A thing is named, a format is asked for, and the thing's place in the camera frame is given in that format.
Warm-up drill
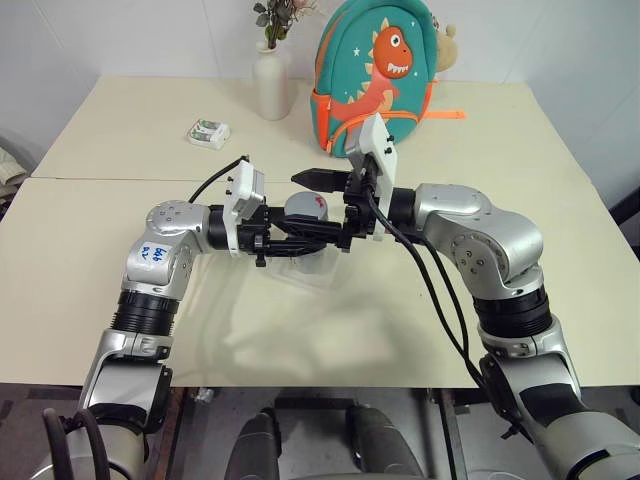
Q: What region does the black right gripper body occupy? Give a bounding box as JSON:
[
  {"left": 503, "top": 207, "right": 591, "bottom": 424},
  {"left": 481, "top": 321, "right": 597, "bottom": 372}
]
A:
[{"left": 340, "top": 155, "right": 382, "bottom": 251}]

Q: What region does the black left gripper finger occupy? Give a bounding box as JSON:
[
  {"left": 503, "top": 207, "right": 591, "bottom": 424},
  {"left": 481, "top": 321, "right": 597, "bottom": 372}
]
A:
[
  {"left": 264, "top": 237, "right": 342, "bottom": 257},
  {"left": 272, "top": 214, "right": 321, "bottom": 239}
]

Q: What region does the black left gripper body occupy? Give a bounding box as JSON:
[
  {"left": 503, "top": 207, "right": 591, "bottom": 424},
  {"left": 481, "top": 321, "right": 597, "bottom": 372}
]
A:
[{"left": 237, "top": 203, "right": 275, "bottom": 269}]

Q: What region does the clear jar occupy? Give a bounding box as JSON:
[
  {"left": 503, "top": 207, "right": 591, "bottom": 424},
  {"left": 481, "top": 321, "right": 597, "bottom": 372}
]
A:
[{"left": 290, "top": 252, "right": 327, "bottom": 277}]

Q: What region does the grey cup with red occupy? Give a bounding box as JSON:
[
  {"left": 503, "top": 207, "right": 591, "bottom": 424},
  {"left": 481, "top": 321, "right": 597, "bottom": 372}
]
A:
[{"left": 283, "top": 191, "right": 332, "bottom": 227}]

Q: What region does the clear plastic box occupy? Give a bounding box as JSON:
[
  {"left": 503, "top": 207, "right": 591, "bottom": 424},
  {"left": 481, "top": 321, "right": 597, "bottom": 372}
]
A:
[{"left": 263, "top": 249, "right": 342, "bottom": 295}]

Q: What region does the white ceramic vase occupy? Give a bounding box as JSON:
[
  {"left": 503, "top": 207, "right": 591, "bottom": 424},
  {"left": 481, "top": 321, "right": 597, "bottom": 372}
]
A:
[{"left": 251, "top": 40, "right": 292, "bottom": 122}]

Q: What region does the small white battery pack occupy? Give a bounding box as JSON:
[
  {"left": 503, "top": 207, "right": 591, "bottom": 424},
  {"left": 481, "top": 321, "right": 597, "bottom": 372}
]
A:
[{"left": 186, "top": 116, "right": 232, "bottom": 150}]

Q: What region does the white label blue writing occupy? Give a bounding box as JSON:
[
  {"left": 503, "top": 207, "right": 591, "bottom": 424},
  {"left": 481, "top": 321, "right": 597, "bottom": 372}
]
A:
[{"left": 136, "top": 241, "right": 170, "bottom": 267}]

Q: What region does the teal orange dinosaur backpack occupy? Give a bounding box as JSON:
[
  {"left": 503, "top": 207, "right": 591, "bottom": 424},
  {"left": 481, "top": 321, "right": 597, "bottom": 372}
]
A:
[{"left": 308, "top": 0, "right": 469, "bottom": 159}]

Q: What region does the dried flower bouquet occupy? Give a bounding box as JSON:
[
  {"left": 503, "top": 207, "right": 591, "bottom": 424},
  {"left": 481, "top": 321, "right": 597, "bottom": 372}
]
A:
[{"left": 252, "top": 0, "right": 321, "bottom": 51}]

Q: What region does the beige plush toy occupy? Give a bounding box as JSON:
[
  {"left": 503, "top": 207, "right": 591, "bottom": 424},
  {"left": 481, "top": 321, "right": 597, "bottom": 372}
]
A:
[{"left": 433, "top": 22, "right": 462, "bottom": 77}]

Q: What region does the dark rounded shape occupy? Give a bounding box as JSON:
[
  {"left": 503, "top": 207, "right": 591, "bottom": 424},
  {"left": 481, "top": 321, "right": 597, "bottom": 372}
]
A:
[
  {"left": 346, "top": 403, "right": 427, "bottom": 480},
  {"left": 238, "top": 407, "right": 282, "bottom": 480}
]

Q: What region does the grey white bundle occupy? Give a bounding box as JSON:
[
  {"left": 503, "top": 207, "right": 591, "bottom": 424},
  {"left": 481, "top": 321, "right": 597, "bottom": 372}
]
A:
[{"left": 0, "top": 128, "right": 37, "bottom": 221}]

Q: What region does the dark object at edge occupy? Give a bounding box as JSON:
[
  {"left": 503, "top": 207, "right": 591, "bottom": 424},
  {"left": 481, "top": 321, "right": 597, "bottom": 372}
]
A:
[{"left": 606, "top": 183, "right": 640, "bottom": 237}]

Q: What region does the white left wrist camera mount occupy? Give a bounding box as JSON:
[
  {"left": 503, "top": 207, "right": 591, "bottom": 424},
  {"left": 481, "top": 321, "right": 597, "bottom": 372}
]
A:
[{"left": 224, "top": 159, "right": 267, "bottom": 257}]

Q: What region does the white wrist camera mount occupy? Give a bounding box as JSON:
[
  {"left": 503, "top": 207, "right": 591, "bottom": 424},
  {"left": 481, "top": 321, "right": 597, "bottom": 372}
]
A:
[
  {"left": 344, "top": 113, "right": 400, "bottom": 242},
  {"left": 224, "top": 159, "right": 267, "bottom": 257}
]

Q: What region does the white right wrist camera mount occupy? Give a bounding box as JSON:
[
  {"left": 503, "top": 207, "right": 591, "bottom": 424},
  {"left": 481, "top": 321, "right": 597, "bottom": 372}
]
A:
[{"left": 344, "top": 113, "right": 400, "bottom": 242}]

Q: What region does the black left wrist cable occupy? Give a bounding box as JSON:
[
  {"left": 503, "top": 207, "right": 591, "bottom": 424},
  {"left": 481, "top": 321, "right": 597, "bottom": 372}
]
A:
[{"left": 188, "top": 155, "right": 250, "bottom": 203}]

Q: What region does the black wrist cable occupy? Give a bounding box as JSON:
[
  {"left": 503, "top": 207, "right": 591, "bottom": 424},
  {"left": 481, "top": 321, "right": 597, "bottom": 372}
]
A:
[
  {"left": 392, "top": 232, "right": 489, "bottom": 389},
  {"left": 188, "top": 155, "right": 250, "bottom": 203},
  {"left": 364, "top": 187, "right": 534, "bottom": 444}
]

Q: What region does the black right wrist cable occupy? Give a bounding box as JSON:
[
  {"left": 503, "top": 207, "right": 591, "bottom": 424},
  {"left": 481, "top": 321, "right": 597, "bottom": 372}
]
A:
[
  {"left": 392, "top": 232, "right": 489, "bottom": 389},
  {"left": 364, "top": 187, "right": 534, "bottom": 444}
]

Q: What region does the thick black cable loop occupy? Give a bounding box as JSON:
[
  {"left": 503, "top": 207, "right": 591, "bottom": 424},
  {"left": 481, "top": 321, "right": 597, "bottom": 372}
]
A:
[{"left": 41, "top": 407, "right": 111, "bottom": 480}]

